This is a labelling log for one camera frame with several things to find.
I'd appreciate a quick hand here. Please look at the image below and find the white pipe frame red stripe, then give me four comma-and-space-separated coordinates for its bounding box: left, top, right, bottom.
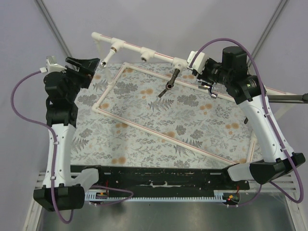
91, 32, 294, 164

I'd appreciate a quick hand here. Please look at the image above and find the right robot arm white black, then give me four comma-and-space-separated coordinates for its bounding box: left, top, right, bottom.
188, 46, 306, 184

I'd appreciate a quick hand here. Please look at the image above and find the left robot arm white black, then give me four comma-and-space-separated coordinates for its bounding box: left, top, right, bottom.
33, 56, 100, 212

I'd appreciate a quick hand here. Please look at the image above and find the chrome faucet on mat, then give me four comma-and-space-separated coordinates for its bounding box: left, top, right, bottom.
198, 81, 218, 99

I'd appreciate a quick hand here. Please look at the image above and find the dark grey lever faucet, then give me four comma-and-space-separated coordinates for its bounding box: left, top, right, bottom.
158, 69, 180, 98

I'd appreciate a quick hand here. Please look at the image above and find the floral patterned table mat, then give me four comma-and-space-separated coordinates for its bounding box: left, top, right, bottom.
71, 64, 261, 168

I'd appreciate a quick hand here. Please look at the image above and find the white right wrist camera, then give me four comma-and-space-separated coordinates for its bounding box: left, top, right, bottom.
187, 51, 209, 74

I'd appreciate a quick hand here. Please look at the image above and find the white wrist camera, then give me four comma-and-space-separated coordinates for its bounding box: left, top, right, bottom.
39, 56, 66, 73
187, 51, 209, 74

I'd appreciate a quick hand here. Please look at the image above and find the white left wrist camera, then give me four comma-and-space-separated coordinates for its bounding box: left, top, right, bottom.
39, 56, 66, 73

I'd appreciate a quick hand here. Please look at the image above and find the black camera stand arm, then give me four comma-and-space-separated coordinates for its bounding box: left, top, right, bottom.
268, 93, 308, 103

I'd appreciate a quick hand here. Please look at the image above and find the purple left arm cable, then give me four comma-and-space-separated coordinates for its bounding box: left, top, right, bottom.
11, 70, 134, 224

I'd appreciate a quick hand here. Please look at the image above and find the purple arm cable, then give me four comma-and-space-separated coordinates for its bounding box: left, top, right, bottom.
11, 70, 134, 224
191, 38, 304, 208

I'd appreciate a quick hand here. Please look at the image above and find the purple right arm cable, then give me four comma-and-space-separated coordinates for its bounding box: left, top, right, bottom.
191, 38, 304, 208

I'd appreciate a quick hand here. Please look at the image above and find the white slotted cable duct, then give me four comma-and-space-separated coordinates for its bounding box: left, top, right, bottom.
85, 190, 227, 203

